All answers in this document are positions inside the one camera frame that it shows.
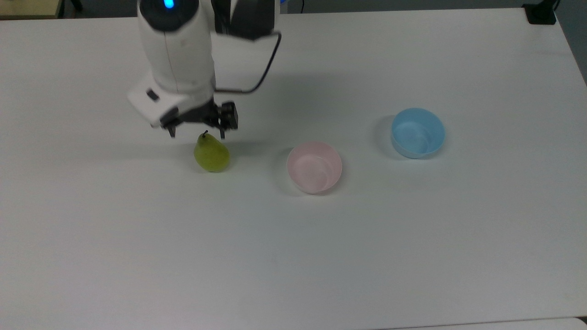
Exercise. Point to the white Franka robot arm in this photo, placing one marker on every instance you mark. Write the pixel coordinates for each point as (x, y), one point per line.
(179, 50)

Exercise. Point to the pink plastic bowl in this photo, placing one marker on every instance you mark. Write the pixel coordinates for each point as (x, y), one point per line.
(314, 169)

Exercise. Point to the light wooden furniture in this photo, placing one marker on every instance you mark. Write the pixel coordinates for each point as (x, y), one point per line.
(27, 8)

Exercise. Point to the blue plastic bowl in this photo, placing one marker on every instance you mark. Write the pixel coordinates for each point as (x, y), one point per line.
(417, 135)

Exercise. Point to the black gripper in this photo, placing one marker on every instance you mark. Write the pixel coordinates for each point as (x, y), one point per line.
(199, 113)

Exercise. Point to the green pear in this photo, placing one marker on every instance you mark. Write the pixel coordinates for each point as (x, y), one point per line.
(212, 156)

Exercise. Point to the black table clamp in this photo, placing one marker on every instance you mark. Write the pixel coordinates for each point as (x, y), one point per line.
(541, 13)

